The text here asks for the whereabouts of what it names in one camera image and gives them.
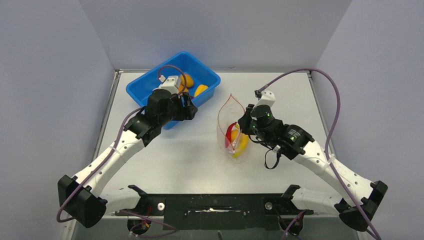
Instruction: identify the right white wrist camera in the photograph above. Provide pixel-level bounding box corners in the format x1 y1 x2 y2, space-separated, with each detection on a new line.
254 88 276 108

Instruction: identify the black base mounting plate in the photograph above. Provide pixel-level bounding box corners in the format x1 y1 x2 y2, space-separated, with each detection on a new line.
130 193 300 231

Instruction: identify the aluminium table frame rail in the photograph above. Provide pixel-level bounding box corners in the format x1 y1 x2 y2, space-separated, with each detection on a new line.
91 69 123 162

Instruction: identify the orange toy mango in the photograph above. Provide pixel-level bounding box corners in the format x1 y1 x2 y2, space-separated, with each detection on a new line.
180 73 194 88

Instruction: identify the clear zip bag orange zipper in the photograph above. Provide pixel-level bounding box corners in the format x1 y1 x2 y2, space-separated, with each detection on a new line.
216 94 249 164

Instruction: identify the yellow toy pepper slice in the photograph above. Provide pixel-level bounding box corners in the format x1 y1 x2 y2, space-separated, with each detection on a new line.
194 84 209 97

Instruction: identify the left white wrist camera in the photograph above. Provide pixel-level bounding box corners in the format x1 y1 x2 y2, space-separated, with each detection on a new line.
158 75 181 94

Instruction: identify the yellow toy banana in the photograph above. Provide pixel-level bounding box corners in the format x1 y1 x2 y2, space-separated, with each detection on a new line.
232 124 249 158

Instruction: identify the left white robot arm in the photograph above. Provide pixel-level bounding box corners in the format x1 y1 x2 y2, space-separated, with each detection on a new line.
56 89 198 228

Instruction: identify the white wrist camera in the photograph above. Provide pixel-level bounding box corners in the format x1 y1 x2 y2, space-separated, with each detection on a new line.
254 88 276 108
158 75 181 94

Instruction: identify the yellow-orange toy ball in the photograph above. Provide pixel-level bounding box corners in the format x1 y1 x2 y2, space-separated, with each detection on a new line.
230 129 239 142

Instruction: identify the blue plastic bin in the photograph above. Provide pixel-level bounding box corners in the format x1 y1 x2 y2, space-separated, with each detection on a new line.
125 51 222 130

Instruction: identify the red toy chili pepper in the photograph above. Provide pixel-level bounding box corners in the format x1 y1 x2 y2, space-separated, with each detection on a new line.
224 122 237 148

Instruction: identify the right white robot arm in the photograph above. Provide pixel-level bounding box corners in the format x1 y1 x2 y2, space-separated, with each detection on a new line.
237 104 388 232

